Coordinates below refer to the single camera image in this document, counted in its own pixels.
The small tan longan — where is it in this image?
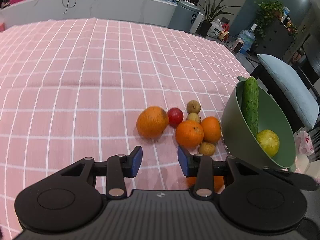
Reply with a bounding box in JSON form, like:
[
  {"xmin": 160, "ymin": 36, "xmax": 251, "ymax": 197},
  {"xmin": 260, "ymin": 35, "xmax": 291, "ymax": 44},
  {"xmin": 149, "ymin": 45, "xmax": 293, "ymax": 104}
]
[
  {"xmin": 186, "ymin": 100, "xmax": 201, "ymax": 114},
  {"xmin": 198, "ymin": 142, "xmax": 215, "ymax": 156},
  {"xmin": 186, "ymin": 113, "xmax": 201, "ymax": 124}
]

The orange fruit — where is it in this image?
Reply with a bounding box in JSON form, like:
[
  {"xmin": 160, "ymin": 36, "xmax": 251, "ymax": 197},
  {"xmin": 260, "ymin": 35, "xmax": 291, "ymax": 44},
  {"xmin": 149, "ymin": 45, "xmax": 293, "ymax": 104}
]
[{"xmin": 175, "ymin": 120, "xmax": 204, "ymax": 148}]

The orange tangerine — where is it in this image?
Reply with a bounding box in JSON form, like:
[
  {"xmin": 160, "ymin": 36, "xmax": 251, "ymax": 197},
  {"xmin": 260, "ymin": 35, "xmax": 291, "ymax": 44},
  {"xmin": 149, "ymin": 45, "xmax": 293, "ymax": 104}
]
[{"xmin": 200, "ymin": 116, "xmax": 221, "ymax": 144}]

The large orange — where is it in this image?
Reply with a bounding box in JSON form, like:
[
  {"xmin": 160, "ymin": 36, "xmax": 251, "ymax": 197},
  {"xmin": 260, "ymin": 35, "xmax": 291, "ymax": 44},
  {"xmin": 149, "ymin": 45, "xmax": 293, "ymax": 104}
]
[{"xmin": 136, "ymin": 106, "xmax": 169, "ymax": 139}]

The red tomato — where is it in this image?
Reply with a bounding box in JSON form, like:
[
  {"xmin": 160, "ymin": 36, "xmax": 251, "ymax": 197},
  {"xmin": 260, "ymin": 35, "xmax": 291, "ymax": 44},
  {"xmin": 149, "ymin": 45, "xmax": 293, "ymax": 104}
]
[{"xmin": 167, "ymin": 107, "xmax": 184, "ymax": 128}]

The yellow-green lemon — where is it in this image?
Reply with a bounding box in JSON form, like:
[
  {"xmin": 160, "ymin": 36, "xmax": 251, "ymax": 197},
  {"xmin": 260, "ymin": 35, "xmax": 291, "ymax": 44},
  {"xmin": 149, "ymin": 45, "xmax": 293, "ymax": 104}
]
[{"xmin": 257, "ymin": 129, "xmax": 280, "ymax": 158}]

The green colander bowl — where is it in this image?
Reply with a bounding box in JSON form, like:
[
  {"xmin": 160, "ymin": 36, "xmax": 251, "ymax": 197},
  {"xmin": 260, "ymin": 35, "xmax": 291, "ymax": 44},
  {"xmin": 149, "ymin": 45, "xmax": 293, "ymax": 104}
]
[{"xmin": 221, "ymin": 76, "xmax": 296, "ymax": 171}]

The green cucumber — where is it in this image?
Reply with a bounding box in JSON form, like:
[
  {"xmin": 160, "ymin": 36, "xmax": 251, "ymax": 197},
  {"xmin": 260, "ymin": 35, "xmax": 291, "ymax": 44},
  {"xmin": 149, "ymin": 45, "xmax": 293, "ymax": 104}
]
[{"xmin": 241, "ymin": 77, "xmax": 259, "ymax": 138}]

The pink checkered tablecloth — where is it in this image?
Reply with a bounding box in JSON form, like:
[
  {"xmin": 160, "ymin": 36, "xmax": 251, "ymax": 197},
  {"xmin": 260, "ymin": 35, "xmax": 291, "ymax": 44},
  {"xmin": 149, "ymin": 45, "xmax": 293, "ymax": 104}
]
[{"xmin": 1, "ymin": 18, "xmax": 248, "ymax": 239}]

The light blue cushioned bench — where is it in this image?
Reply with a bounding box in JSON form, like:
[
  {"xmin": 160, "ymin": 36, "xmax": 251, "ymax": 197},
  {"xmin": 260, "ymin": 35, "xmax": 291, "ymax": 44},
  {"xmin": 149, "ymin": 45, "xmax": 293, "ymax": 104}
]
[{"xmin": 251, "ymin": 54, "xmax": 319, "ymax": 132}]

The white plastic bag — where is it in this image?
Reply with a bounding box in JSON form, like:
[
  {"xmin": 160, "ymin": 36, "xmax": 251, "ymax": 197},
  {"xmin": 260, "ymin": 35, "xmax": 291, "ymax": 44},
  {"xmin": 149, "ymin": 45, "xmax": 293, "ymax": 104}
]
[{"xmin": 207, "ymin": 19, "xmax": 224, "ymax": 38}]

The blue water jug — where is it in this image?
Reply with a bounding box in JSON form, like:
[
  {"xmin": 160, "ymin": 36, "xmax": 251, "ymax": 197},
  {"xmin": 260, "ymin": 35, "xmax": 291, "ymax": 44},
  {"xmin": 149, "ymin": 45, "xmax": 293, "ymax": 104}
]
[{"xmin": 238, "ymin": 23, "xmax": 257, "ymax": 54}]

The grey trash bin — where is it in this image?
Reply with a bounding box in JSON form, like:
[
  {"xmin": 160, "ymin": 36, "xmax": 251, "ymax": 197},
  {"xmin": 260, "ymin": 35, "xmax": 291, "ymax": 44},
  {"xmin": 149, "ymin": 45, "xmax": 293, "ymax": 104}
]
[{"xmin": 168, "ymin": 1, "xmax": 200, "ymax": 33}]

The potted long-leaf plant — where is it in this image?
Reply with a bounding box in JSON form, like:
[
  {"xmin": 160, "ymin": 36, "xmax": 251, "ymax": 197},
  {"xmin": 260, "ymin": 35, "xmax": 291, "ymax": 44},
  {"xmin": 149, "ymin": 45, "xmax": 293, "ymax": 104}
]
[{"xmin": 198, "ymin": 0, "xmax": 241, "ymax": 37}]

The white TV console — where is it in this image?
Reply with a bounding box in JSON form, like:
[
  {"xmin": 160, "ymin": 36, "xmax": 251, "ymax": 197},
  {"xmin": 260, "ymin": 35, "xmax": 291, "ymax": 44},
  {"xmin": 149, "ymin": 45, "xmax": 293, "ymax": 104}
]
[{"xmin": 1, "ymin": 0, "xmax": 176, "ymax": 28}]

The green leafy plant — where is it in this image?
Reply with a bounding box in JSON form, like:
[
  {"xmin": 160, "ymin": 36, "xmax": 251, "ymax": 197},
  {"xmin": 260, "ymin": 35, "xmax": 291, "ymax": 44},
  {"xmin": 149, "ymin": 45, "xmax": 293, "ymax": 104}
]
[{"xmin": 254, "ymin": 0, "xmax": 298, "ymax": 40}]

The black cable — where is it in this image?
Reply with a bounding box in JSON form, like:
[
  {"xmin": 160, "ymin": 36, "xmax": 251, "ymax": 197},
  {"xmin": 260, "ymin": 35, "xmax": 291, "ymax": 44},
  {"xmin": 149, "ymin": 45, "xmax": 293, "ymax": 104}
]
[{"xmin": 61, "ymin": 0, "xmax": 77, "ymax": 15}]

